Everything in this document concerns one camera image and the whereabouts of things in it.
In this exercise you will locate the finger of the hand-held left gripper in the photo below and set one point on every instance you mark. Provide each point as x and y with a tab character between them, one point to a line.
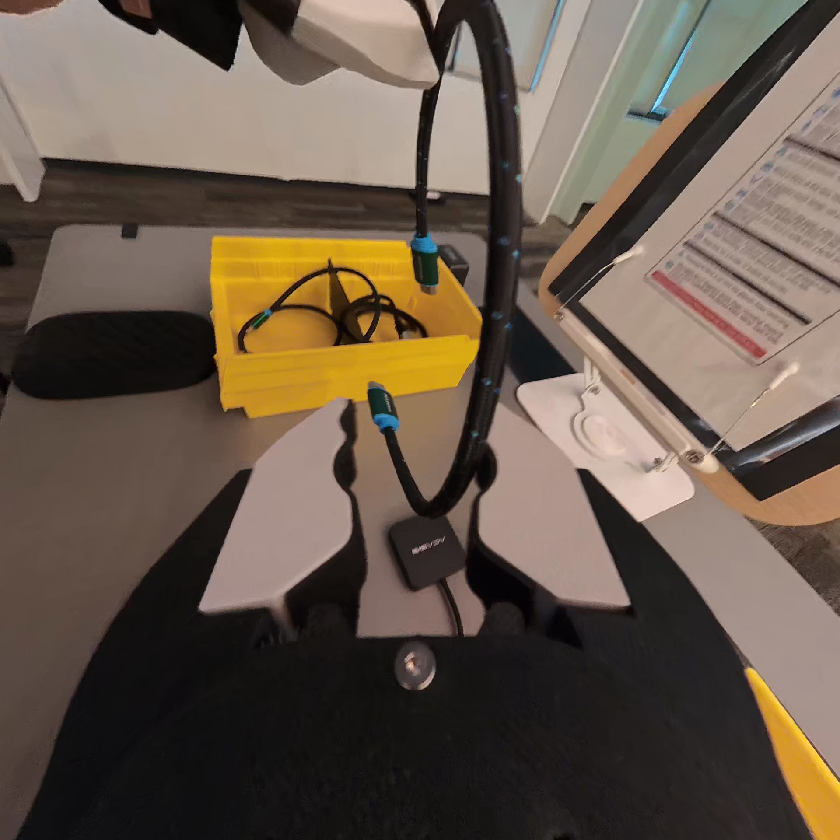
289	62
367	33

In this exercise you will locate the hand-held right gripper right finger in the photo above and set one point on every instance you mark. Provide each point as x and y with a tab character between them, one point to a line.
544	531

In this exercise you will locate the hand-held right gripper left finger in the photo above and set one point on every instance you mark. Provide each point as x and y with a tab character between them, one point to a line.
282	525

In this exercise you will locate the small black hdmi adapter box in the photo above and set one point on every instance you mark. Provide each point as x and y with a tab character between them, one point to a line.
426	551

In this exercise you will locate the yellow plastic bin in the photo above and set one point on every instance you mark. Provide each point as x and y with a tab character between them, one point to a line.
341	374
807	774

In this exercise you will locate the black desk mat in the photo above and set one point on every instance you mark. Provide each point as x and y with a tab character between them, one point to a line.
544	354

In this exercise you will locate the black bin divider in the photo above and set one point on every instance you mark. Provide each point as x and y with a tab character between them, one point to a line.
340	308

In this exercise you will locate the black wrist rest pad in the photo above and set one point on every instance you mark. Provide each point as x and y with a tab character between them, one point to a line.
111	354

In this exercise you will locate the laminated instruction sheet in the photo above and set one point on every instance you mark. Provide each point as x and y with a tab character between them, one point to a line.
722	229

